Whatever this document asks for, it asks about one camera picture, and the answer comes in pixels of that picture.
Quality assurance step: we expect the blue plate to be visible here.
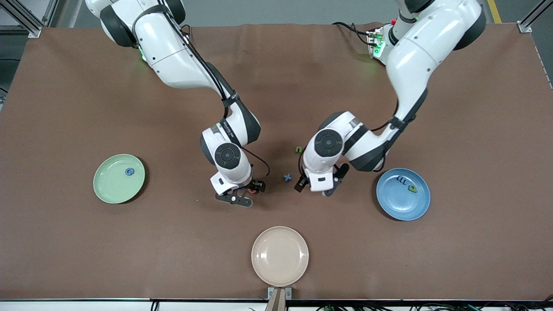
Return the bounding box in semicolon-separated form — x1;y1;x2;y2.
376;168;431;222

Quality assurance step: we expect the beige plate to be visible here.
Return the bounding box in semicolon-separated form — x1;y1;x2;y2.
251;226;310;287

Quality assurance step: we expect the green plate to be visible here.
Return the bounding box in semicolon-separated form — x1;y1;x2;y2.
93;154;146;204

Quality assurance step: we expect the brown table cover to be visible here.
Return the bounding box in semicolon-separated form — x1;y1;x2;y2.
0;22;553;301

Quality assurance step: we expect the white table edge strip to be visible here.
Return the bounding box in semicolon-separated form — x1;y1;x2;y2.
0;299;553;311

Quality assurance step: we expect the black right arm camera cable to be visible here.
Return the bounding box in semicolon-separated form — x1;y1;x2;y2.
164;13;271;182

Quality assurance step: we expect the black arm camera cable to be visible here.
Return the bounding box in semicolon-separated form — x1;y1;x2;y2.
164;13;271;182
297;97;400;178

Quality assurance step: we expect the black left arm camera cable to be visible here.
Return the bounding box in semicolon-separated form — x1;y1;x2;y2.
297;97;400;178

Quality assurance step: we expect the camera mount post with bracket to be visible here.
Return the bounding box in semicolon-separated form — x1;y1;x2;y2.
264;287;292;311

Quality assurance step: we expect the black left arm base cable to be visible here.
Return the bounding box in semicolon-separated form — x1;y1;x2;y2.
332;22;373;46

